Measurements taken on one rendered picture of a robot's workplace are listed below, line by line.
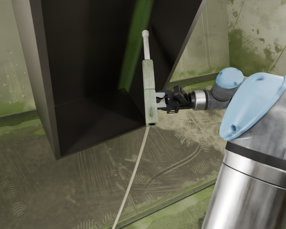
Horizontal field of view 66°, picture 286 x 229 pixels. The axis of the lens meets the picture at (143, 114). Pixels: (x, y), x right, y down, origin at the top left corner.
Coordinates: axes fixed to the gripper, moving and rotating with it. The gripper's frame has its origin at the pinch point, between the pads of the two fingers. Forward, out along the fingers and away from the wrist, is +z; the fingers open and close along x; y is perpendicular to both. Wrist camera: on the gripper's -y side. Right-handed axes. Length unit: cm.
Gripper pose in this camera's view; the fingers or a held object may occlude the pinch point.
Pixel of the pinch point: (147, 101)
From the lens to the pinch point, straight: 96.3
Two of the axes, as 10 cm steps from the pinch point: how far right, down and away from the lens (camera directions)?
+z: -10.0, 0.6, -0.4
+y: -0.1, 3.9, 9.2
